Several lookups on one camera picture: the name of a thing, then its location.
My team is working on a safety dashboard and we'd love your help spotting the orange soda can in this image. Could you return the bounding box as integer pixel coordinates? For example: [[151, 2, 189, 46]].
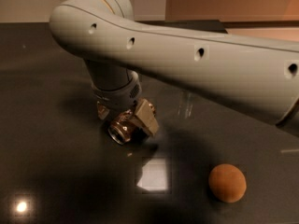
[[107, 112, 147, 145]]

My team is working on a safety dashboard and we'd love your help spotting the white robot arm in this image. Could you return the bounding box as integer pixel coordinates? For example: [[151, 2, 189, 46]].
[[50, 0, 299, 134]]

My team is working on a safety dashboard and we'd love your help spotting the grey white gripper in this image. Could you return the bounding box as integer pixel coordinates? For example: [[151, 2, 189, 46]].
[[92, 75, 159, 136]]

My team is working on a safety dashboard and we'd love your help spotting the orange fruit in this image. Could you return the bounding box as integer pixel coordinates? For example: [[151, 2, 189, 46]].
[[208, 163, 247, 203]]

